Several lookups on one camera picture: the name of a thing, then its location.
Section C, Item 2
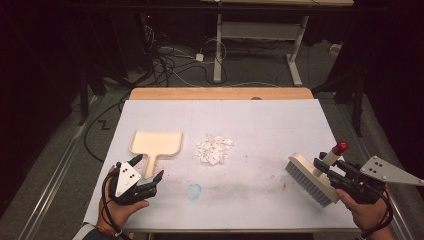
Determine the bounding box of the person's left hand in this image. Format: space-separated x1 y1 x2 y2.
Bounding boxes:
96 165 151 231

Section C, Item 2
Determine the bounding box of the tangle of floor cables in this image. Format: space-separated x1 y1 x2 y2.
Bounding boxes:
143 24 231 88

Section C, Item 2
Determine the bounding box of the right hand-held gripper black cable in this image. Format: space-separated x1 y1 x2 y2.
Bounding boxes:
359 189 395 238

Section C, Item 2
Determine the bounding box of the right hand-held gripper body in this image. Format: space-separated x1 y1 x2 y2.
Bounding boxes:
327 155 424 205

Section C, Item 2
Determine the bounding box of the hand-held gripper black cable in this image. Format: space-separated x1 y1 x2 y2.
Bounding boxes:
100 169 133 240
359 189 395 238

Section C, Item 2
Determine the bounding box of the person's right hand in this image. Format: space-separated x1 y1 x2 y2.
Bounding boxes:
334 188 390 234

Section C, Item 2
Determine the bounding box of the black computer tower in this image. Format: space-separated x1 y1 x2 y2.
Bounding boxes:
139 12 159 69

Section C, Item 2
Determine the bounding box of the metal floor rail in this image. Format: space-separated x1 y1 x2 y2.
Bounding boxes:
18 94 104 240
333 99 424 240

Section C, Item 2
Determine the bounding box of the cream plastic dustpan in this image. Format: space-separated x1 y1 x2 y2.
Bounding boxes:
129 130 184 180

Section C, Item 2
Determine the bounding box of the cream brush with red-tipped handle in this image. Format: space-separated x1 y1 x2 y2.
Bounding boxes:
284 140 350 208

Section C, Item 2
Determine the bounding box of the white-framed desk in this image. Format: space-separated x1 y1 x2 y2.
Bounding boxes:
199 0 355 87

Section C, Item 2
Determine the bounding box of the left hand-held gripper black cable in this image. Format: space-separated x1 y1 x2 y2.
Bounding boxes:
100 169 133 240

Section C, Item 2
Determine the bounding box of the black floor cable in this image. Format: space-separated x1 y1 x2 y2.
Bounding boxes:
83 94 132 164

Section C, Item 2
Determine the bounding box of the black metal stand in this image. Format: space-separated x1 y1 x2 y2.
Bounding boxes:
313 74 366 138
77 64 108 127

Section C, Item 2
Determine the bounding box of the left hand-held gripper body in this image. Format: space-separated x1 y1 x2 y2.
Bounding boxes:
109 161 158 205

